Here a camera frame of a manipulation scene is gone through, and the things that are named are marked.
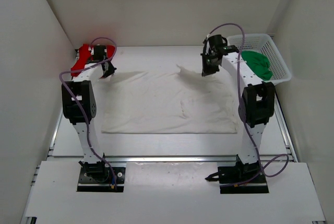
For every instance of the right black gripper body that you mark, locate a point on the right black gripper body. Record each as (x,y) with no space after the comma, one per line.
(209,53)

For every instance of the red t shirt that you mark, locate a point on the red t shirt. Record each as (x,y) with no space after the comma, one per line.
(85,51)

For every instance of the white t shirt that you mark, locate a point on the white t shirt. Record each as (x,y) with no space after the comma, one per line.
(182,102)

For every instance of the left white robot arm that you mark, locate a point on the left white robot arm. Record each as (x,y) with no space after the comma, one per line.
(78,100)

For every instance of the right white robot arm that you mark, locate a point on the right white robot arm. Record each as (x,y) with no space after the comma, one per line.
(255,96)

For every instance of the green t shirt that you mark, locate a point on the green t shirt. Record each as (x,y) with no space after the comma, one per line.
(258,63)

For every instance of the white plastic basket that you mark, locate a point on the white plastic basket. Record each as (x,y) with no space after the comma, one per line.
(260,43)

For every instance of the aluminium table rail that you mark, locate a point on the aluminium table rail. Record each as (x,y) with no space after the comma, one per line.
(142,159)

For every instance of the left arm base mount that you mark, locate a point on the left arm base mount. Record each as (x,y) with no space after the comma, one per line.
(101,180)

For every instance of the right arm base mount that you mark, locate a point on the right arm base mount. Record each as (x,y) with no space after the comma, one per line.
(240,179)

